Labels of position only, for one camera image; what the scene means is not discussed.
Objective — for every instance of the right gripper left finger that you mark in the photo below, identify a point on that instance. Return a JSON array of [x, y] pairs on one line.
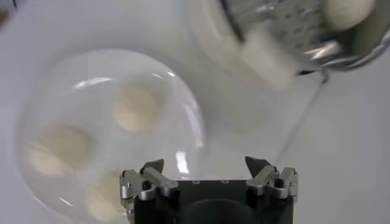
[[158, 182]]

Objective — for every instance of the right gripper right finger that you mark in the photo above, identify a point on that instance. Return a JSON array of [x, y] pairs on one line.
[[262, 179]]

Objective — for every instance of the white steamed baozi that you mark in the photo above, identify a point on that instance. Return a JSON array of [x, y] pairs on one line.
[[58, 150], [135, 108], [347, 13]]

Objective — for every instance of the stainless steel steamer basket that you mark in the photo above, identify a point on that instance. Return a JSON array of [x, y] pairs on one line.
[[292, 27]]

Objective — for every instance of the white round plate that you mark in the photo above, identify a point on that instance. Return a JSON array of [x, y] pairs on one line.
[[91, 91]]

